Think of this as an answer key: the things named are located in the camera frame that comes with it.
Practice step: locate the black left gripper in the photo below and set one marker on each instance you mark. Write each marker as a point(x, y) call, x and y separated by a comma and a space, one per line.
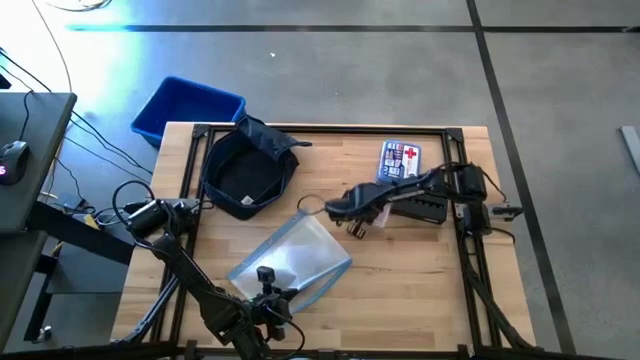
point(270, 312)

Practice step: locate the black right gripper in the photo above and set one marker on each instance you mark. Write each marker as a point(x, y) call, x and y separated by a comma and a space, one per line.
point(362, 205)

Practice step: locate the clear pouch with blue zipper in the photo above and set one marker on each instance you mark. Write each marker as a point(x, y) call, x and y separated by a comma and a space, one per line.
point(300, 250)

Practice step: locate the blue first aid kit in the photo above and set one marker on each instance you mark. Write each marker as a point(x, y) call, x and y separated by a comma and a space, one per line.
point(400, 160)

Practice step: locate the black slotted case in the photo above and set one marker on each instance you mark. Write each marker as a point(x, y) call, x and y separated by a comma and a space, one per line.
point(425, 207)

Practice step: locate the dark blue backpack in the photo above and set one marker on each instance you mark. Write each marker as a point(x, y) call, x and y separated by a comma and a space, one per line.
point(245, 175)

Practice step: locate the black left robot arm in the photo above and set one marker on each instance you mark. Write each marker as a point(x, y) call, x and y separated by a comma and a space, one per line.
point(200, 290)

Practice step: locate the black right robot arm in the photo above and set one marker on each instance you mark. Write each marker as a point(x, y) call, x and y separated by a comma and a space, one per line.
point(430, 182)

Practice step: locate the black clamp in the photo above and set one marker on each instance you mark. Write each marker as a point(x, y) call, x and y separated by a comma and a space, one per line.
point(507, 211)

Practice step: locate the blue plastic bin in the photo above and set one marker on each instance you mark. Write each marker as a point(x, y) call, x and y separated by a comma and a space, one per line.
point(185, 105)

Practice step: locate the yellow tag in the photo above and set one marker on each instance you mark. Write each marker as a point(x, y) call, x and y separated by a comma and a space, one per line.
point(91, 221)

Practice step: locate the low black desk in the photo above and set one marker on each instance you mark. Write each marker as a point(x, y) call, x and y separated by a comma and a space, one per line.
point(15, 280)

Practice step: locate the grey metal strip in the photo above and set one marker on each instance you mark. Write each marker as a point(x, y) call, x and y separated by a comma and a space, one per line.
point(631, 145)

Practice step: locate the black computer mouse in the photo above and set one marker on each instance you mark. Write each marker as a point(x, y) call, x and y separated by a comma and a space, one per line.
point(14, 160)

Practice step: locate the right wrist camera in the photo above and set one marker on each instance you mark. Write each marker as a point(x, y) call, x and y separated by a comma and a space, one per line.
point(357, 229)

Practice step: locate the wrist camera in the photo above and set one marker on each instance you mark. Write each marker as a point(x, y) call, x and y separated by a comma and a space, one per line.
point(265, 274)
point(357, 229)

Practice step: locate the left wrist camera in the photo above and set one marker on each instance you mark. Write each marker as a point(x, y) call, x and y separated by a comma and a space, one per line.
point(265, 274)

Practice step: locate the black aluminium table frame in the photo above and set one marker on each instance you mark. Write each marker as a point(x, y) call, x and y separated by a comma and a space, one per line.
point(350, 130)

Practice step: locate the black desk leg frame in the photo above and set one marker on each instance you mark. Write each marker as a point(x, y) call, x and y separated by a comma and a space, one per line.
point(75, 230)

